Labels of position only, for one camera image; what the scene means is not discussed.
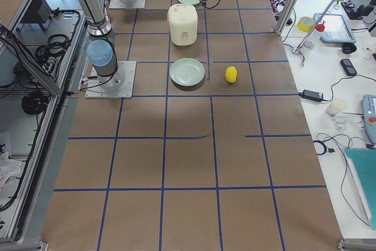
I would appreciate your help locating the white rice cooker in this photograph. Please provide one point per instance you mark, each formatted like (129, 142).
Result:
(183, 23)

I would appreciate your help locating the near light green plate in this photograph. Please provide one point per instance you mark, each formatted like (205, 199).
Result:
(187, 72)

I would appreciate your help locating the yellow toy fruit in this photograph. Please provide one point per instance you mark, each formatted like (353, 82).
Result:
(231, 74)

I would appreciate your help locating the yellow tape roll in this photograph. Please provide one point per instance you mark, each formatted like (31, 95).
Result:
(305, 24)

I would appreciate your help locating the metal rod with green clip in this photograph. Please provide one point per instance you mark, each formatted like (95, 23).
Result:
(296, 50)

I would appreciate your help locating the teach pendant tablet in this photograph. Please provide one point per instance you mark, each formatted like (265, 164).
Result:
(337, 30)

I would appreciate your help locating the black round cap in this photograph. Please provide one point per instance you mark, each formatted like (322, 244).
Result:
(348, 48)

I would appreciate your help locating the black power adapter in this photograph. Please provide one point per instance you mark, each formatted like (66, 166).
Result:
(311, 95)

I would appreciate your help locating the black phone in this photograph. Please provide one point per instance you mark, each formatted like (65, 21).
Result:
(348, 67)

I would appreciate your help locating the plastic cup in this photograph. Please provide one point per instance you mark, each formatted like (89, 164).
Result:
(336, 106)

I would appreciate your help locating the teal box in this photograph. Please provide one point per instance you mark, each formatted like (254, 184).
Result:
(364, 162)

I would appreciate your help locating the aluminium frame post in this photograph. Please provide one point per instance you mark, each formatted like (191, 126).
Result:
(289, 1)

